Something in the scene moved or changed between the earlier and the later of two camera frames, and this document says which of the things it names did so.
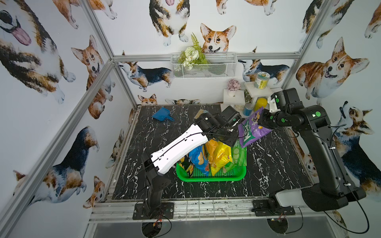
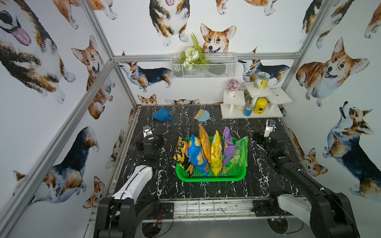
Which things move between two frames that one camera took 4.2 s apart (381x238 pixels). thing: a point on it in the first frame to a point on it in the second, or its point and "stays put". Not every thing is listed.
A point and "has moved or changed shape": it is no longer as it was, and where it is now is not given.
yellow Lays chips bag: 222,156 has moved or changed shape
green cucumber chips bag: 239,154 stays put
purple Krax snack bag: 249,130 to 229,148
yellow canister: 261,101 stays put
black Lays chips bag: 187,164 stays put
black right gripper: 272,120 to 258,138
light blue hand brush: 200,112 stays put
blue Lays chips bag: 197,156 stays put
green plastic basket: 236,173 stays put
